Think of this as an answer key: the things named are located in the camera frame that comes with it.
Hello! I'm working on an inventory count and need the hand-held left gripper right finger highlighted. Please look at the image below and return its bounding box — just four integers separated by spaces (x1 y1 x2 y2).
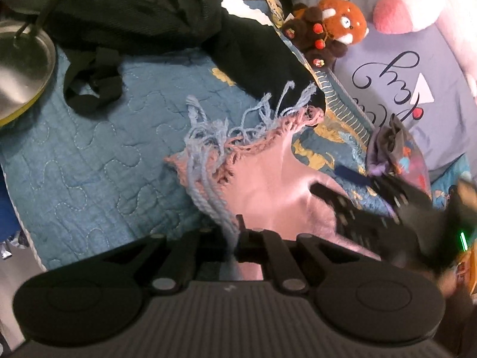
235 214 377 293

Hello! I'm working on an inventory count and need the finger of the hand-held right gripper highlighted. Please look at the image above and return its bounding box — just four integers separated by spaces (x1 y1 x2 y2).
311 183 396 249
335 166 429 213

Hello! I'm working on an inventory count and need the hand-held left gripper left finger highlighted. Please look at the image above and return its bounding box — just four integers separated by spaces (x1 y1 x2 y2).
100 227 233 295

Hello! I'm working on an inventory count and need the pink and blue tasselled scarf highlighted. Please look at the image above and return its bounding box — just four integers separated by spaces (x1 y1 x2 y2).
164 80 384 282

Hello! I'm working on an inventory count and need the grey printed folded shirt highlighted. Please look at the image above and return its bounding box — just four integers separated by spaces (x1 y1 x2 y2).
367 117 433 195

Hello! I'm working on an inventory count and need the grey pillow with script print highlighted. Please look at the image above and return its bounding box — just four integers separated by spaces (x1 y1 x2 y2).
294 0 477 183

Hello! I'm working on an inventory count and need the black folded garment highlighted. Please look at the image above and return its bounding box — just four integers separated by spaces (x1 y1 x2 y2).
203 9 326 114

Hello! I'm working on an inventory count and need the blue deer print quilt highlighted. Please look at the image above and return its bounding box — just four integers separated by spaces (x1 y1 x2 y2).
0 0 377 273

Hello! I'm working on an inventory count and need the red panda plush toy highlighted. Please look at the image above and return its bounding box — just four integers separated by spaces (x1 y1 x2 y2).
281 0 369 68

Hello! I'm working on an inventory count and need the pink plush toy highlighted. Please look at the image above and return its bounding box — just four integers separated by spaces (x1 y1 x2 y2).
373 0 477 105

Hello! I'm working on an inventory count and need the white ruffled garment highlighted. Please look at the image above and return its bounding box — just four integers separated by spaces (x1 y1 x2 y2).
222 0 278 27

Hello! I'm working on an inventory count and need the black jacket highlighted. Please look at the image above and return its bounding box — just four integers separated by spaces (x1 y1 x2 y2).
0 0 224 116

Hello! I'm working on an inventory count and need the round metal plate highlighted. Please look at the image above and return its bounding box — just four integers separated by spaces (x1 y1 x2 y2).
0 17 57 127

